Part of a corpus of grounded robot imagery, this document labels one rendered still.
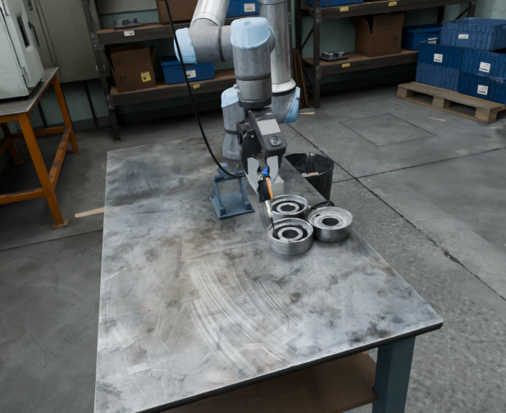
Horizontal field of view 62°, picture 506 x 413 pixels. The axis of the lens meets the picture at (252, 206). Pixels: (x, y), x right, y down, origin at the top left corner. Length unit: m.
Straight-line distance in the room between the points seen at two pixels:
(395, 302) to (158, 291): 0.47
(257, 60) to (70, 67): 3.90
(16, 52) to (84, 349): 1.79
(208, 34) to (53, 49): 3.75
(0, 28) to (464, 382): 2.90
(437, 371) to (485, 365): 0.19
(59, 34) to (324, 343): 4.21
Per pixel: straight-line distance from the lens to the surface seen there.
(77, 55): 4.66
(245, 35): 0.86
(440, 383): 1.81
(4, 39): 2.98
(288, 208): 1.11
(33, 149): 2.87
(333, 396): 1.01
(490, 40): 4.62
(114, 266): 1.02
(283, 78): 1.39
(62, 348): 2.10
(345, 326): 0.80
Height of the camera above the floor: 1.36
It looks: 29 degrees down
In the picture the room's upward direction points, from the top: 5 degrees counter-clockwise
